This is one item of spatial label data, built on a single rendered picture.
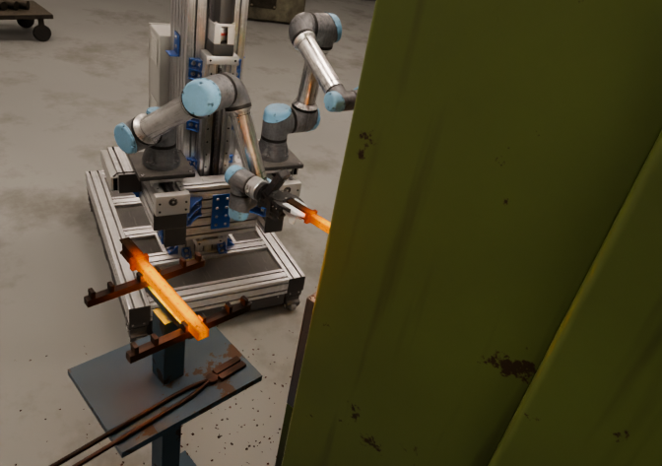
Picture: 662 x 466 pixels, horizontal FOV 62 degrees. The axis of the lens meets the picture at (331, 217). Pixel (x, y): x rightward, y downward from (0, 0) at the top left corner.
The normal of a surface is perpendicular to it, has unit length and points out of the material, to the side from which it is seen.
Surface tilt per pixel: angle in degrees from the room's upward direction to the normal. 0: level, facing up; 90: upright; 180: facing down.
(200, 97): 85
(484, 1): 90
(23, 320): 0
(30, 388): 0
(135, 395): 0
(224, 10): 90
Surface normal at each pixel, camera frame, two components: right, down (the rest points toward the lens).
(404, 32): -0.62, 0.31
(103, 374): 0.17, -0.84
